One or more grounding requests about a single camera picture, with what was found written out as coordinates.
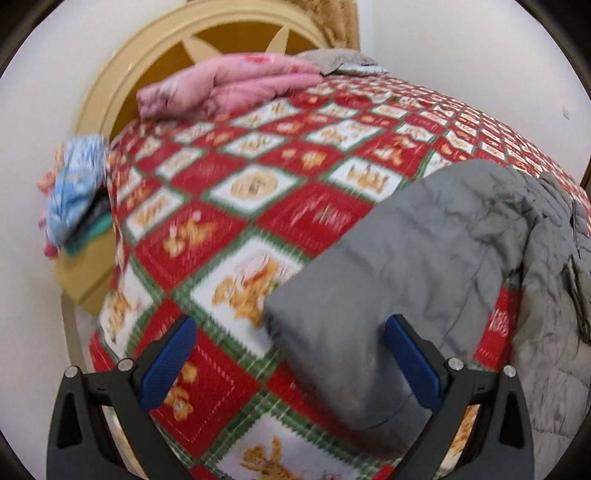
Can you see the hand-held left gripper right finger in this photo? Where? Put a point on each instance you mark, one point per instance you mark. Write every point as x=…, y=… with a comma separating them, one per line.
x=413, y=364

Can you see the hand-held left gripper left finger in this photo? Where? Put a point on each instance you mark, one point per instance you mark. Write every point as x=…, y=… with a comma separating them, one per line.
x=168, y=360

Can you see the grey padded jacket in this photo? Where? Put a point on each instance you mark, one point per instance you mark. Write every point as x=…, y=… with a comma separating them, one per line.
x=415, y=254

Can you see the yellow wooden nightstand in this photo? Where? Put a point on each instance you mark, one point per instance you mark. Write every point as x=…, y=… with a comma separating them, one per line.
x=87, y=286

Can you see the teal cloth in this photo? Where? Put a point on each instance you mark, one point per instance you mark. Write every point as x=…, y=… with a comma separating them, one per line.
x=94, y=228

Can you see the pink cloth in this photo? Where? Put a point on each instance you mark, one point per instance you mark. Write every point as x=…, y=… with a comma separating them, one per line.
x=48, y=244

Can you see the blue printed cloth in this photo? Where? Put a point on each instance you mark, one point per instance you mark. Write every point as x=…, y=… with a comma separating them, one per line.
x=78, y=184

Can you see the red checked printed quilt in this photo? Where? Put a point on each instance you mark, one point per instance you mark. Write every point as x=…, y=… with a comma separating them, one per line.
x=277, y=194

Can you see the pink folded blanket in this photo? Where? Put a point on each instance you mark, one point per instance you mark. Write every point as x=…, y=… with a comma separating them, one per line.
x=231, y=87

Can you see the round beige wooden headboard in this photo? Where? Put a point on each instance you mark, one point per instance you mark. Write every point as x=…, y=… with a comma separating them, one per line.
x=138, y=60

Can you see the grey pillow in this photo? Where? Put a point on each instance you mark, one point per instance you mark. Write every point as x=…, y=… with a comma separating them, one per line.
x=337, y=60

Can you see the beige curtain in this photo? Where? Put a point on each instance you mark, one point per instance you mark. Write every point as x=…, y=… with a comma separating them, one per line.
x=332, y=23

